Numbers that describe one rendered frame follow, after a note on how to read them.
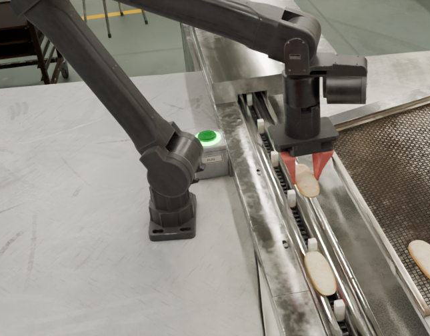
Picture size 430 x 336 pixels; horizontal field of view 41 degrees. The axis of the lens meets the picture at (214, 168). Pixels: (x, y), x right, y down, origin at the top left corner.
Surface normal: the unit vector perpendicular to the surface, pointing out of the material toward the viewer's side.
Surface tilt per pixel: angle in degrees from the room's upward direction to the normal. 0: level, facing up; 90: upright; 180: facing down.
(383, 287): 0
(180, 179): 90
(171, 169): 90
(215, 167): 90
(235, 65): 0
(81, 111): 0
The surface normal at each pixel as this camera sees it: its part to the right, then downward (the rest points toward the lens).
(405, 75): -0.09, -0.83
